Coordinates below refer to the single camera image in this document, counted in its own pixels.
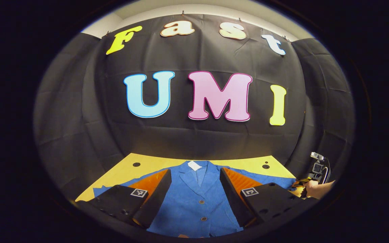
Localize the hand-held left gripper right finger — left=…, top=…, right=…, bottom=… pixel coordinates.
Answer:
left=219, top=167, right=318, bottom=228

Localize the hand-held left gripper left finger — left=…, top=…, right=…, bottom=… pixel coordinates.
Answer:
left=76, top=169, right=172, bottom=229

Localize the blue button jacket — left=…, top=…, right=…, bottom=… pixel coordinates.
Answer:
left=93, top=160, right=298, bottom=238

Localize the black backdrop cloth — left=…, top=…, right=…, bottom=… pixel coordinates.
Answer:
left=34, top=13, right=355, bottom=203

